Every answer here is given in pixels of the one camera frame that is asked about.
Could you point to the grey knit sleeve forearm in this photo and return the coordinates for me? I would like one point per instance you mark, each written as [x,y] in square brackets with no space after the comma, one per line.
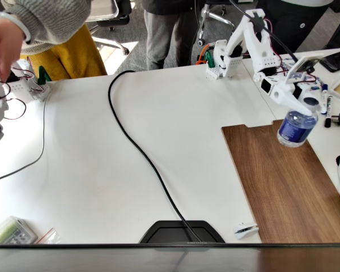
[54,20]

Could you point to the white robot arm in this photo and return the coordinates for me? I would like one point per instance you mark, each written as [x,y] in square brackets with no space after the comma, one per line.
[260,51]

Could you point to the person's hand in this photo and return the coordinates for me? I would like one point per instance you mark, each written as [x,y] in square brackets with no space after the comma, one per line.
[5,39]

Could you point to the blue printed sticker sheet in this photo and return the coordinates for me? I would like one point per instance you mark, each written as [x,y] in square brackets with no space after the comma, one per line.
[286,64]
[315,88]

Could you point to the blue whiteboard marker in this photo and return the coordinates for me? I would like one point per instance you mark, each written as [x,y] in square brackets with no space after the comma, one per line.
[324,97]

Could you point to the black whiteboard marker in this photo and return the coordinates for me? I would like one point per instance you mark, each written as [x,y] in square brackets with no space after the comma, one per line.
[328,112]

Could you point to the black smartphone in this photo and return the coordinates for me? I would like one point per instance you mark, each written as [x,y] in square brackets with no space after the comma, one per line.
[337,61]

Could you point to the person in black trousers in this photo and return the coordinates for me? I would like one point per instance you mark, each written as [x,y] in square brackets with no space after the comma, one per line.
[297,28]

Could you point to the green table clamp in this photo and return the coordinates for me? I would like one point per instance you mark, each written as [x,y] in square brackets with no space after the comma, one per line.
[44,76]
[209,60]

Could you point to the brown wooden board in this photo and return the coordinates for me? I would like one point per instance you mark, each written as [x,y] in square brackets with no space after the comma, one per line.
[286,187]

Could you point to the silver chair base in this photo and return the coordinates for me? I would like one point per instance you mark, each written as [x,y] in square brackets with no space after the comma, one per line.
[215,17]

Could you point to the person in grey trousers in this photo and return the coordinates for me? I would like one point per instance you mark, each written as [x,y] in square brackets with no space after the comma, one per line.
[161,34]

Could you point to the small white plastic clip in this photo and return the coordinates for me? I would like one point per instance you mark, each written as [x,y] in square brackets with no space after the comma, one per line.
[245,230]

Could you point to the black office chair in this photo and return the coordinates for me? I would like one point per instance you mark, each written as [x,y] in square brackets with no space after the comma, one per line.
[116,14]

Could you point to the person in yellow trousers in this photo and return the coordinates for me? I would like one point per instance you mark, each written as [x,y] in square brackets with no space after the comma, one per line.
[73,56]

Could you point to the dark monitor edge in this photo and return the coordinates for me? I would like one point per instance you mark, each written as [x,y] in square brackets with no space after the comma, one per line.
[130,259]

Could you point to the pale jade bangle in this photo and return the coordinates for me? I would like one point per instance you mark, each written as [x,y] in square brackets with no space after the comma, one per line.
[24,27]

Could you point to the clear zip bag red stripe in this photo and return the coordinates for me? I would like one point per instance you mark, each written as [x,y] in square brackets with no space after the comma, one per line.
[52,238]

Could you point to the clear box with green parts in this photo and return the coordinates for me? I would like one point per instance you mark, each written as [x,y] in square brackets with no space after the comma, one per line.
[11,232]

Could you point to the white bracket with black servo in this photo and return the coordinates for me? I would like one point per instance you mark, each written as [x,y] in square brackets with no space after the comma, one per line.
[306,63]

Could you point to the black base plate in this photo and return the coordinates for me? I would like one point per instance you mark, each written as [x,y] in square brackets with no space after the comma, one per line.
[170,233]

